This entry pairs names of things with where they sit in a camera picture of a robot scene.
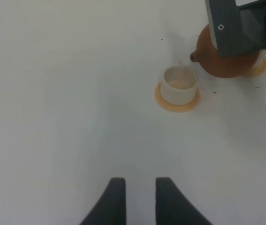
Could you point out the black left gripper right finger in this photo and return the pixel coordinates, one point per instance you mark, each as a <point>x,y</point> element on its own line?
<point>173,208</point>

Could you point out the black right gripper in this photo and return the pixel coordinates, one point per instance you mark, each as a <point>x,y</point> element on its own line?
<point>237,30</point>

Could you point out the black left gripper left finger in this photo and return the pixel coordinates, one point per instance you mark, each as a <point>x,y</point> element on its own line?
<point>110,209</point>

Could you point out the brown clay teapot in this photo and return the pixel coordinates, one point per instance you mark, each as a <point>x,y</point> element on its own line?
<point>209,58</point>

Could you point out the white teacup near left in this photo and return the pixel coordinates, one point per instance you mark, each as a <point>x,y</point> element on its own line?
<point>179,84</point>

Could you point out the orange coaster near left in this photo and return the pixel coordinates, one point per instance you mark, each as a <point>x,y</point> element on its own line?
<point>177,108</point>

